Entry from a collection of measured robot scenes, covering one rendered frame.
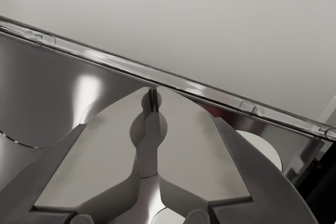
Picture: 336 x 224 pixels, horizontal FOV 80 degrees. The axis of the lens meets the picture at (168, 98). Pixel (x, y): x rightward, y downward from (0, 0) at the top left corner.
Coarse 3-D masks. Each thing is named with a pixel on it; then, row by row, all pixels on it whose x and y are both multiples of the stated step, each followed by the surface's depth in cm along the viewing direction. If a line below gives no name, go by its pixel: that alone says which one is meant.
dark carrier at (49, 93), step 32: (0, 64) 19; (32, 64) 19; (64, 64) 18; (0, 96) 20; (32, 96) 20; (64, 96) 19; (96, 96) 19; (0, 128) 22; (32, 128) 21; (64, 128) 21; (256, 128) 18; (0, 160) 24; (32, 160) 23; (288, 160) 19
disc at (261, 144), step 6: (240, 132) 19; (246, 132) 19; (246, 138) 19; (252, 138) 19; (258, 138) 19; (252, 144) 19; (258, 144) 19; (264, 144) 19; (264, 150) 19; (270, 150) 19; (270, 156) 19; (276, 156) 19; (276, 162) 19
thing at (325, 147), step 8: (328, 120) 22; (328, 144) 21; (320, 152) 22; (328, 152) 21; (320, 160) 22; (328, 160) 22; (312, 168) 22; (320, 168) 22; (328, 168) 22; (304, 176) 23; (312, 176) 23; (320, 176) 23; (296, 184) 24; (304, 184) 23; (312, 184) 23; (304, 192) 24; (328, 216) 19
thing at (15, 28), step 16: (0, 16) 17; (16, 32) 17; (32, 32) 17; (48, 32) 17; (64, 48) 17; (80, 48) 17; (96, 48) 17; (112, 64) 17; (128, 64) 17; (144, 64) 17; (160, 80) 17; (176, 80) 17; (192, 80) 18; (208, 96) 17; (224, 96) 17; (240, 96) 18; (256, 112) 17; (272, 112) 17; (288, 112) 18; (304, 128) 17; (320, 128) 17
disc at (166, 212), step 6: (162, 210) 23; (168, 210) 23; (156, 216) 24; (162, 216) 24; (168, 216) 24; (174, 216) 24; (180, 216) 23; (156, 222) 24; (162, 222) 24; (168, 222) 24; (174, 222) 24; (180, 222) 24
